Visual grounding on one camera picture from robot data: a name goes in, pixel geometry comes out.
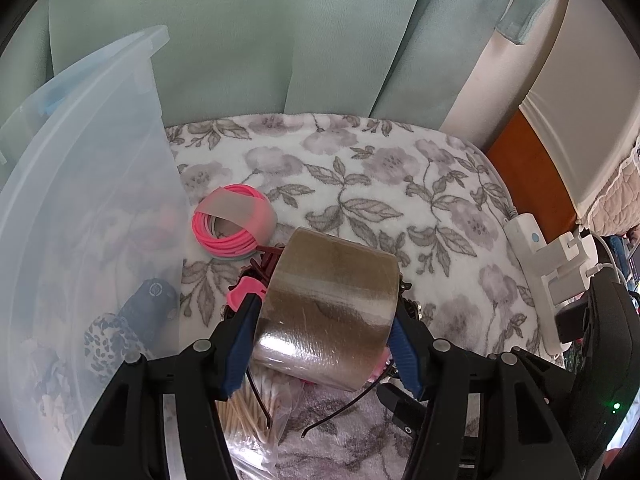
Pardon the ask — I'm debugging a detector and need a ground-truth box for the pink hair roller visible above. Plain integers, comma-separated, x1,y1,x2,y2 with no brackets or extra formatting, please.
226,275,268,313

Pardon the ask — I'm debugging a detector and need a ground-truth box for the black power adapter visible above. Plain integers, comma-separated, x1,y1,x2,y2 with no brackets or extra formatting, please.
556,302,591,343

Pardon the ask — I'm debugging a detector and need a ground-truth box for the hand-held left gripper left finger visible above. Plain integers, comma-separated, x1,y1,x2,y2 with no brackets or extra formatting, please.
60,294,268,480

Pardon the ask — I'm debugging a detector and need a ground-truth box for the bag of cotton swabs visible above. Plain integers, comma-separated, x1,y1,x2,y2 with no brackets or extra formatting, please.
217,370,306,478

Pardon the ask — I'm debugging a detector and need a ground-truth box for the translucent plastic storage bin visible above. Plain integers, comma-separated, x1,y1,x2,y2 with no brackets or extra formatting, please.
0,25,183,461

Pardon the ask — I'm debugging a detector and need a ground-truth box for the red-brown wooden headboard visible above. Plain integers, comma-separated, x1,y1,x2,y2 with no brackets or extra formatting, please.
485,110,581,246

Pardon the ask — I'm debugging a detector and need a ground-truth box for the white power strip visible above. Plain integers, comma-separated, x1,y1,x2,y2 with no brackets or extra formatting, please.
502,210,566,356

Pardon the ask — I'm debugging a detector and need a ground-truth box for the white charger block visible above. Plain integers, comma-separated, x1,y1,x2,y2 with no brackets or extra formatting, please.
542,232,601,306

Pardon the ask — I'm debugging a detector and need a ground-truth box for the pink hair tie bundle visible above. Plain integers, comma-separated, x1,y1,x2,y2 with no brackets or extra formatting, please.
191,184,278,260

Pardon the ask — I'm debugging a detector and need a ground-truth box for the brown packing tape roll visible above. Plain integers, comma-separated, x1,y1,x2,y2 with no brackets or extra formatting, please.
251,226,402,392

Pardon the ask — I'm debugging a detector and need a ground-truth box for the white cable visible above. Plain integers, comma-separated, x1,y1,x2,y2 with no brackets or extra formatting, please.
582,227,623,281

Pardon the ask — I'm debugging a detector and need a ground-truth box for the grey floral blanket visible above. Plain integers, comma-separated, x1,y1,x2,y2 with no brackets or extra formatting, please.
162,112,571,480

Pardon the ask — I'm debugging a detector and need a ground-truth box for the beige quilted lace cover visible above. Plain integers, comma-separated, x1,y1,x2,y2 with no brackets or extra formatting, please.
577,145,640,236

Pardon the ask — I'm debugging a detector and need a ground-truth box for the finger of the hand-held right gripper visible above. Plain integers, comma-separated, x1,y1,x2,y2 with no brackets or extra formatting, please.
376,382,426,436

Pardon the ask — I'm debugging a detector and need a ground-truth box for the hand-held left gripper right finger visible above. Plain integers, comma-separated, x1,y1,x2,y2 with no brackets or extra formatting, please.
387,310,583,480

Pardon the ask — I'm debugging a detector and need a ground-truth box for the leopard print scrunchie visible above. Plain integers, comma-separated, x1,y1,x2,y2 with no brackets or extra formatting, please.
82,312,146,376

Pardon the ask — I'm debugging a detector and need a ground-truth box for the dark red hair claw clip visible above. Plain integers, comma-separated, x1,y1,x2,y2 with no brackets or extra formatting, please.
252,242,286,281

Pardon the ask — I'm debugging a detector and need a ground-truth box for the pale green curtain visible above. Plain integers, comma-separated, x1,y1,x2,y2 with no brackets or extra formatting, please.
0,0,563,133

